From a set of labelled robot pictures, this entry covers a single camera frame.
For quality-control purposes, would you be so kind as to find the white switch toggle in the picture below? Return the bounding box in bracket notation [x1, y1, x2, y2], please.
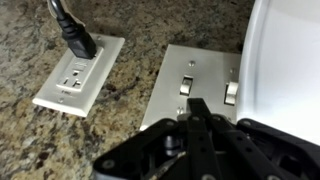
[179, 75, 195, 98]
[223, 80, 240, 107]

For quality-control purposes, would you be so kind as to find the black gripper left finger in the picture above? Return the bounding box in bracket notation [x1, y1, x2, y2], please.
[93, 98, 222, 180]

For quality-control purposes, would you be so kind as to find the white wall outlet plate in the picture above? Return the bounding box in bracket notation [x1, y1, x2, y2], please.
[32, 33, 126, 118]

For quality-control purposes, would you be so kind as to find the white double switch wall plate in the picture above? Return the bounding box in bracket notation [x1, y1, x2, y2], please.
[139, 43, 242, 132]

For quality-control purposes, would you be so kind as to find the black power plug with cable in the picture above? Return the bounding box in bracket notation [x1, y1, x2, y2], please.
[46, 0, 99, 61]

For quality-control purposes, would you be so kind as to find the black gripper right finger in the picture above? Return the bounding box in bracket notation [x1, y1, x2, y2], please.
[199, 98, 320, 180]

